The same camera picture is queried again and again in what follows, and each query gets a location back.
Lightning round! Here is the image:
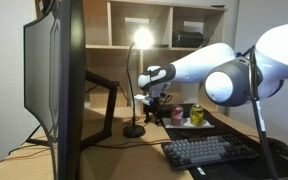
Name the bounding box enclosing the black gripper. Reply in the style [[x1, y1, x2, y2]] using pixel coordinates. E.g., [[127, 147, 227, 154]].
[[143, 96, 168, 127]]

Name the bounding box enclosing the red drink can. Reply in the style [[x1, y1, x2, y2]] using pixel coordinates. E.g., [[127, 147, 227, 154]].
[[170, 104, 185, 127]]

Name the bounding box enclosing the yellow drink can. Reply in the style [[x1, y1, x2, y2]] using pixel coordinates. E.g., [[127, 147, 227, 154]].
[[189, 103, 205, 127]]

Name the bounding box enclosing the black monitor stand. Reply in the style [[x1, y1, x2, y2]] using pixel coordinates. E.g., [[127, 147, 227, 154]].
[[25, 69, 120, 152]]

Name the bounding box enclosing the grey black keyboard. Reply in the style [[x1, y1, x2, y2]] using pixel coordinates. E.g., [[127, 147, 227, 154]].
[[160, 133, 260, 171]]

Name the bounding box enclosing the wooden shelf unit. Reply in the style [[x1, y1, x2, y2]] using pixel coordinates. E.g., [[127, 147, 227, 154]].
[[33, 0, 229, 117]]

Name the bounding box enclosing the black bag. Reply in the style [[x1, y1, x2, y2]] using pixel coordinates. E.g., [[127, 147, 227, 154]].
[[171, 29, 205, 49]]

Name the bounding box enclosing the black curved monitor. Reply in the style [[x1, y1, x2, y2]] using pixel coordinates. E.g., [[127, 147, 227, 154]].
[[23, 0, 87, 180]]

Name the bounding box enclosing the black orange computer mouse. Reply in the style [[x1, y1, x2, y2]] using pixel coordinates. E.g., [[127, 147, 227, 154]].
[[267, 136, 288, 158]]

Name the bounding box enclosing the black desk mat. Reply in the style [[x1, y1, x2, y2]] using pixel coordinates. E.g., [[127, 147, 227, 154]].
[[163, 103, 288, 180]]

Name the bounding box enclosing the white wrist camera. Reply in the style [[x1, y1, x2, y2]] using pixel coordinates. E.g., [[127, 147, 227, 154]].
[[133, 94, 155, 106]]

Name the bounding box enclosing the thin black lamp cable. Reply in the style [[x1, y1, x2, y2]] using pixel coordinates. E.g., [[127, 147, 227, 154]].
[[117, 83, 132, 108]]

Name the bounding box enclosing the black keyboard cable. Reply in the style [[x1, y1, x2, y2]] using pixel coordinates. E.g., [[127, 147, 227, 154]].
[[8, 139, 167, 156]]

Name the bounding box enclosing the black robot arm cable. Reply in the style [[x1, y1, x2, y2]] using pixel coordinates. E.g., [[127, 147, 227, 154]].
[[248, 44, 280, 180]]

